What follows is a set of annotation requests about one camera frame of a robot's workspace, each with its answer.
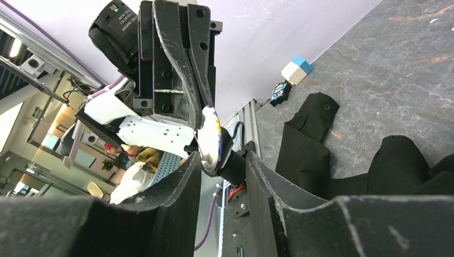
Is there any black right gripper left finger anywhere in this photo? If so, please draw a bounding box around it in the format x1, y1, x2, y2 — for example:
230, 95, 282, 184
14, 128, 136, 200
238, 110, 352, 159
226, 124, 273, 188
1, 152, 201, 256

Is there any blue monster card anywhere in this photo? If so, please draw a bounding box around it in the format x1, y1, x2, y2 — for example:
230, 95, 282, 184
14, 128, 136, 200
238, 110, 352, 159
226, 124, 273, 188
269, 80, 292, 107

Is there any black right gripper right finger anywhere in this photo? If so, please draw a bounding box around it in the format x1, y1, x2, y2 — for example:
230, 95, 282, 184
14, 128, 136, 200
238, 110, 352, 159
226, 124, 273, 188
246, 152, 453, 256

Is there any blue perforated basket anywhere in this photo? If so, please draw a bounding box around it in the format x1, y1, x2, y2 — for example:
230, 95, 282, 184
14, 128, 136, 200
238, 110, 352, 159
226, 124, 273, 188
149, 152, 181, 186

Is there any blue white block toy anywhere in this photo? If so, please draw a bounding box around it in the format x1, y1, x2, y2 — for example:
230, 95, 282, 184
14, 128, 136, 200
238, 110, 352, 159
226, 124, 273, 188
281, 56, 313, 86

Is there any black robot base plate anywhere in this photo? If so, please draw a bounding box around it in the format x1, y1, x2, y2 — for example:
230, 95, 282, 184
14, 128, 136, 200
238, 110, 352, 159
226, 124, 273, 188
218, 182, 258, 256

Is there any person behind the cell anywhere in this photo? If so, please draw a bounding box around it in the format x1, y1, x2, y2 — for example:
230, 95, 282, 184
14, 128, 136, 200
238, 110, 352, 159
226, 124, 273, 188
104, 142, 139, 158

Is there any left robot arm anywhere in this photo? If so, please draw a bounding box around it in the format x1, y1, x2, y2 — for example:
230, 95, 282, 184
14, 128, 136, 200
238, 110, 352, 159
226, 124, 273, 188
76, 1, 246, 185

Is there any black garment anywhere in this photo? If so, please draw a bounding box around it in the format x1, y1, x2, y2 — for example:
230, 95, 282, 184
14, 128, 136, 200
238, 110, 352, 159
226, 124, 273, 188
275, 93, 453, 200

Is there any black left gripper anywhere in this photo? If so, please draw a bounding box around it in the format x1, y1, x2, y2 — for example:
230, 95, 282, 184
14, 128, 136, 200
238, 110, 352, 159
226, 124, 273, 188
122, 1, 223, 129

